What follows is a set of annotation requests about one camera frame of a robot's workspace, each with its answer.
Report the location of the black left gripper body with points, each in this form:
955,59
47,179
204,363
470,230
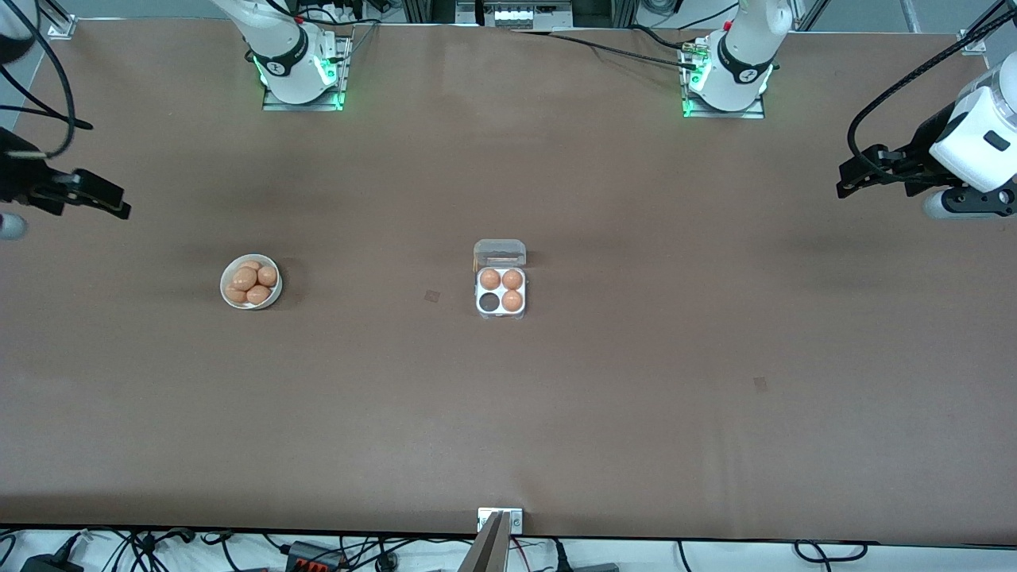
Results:
921,152

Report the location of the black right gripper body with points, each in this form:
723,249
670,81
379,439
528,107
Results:
17,176

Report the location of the clear plastic egg box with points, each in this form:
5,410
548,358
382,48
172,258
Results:
500,253

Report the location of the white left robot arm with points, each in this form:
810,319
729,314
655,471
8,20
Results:
735,71

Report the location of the white round bowl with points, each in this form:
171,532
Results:
274,295

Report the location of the white power strip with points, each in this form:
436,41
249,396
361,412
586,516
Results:
524,16

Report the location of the black orange power adapter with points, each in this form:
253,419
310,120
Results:
314,556

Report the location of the silver corner bracket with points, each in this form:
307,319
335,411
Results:
972,44
62,28

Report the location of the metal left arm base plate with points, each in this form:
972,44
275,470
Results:
751,114

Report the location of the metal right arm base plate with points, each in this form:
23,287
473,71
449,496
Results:
274,106

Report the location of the silver table edge bracket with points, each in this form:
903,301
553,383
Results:
516,520

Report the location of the grey camera mount beam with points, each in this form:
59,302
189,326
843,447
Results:
486,552

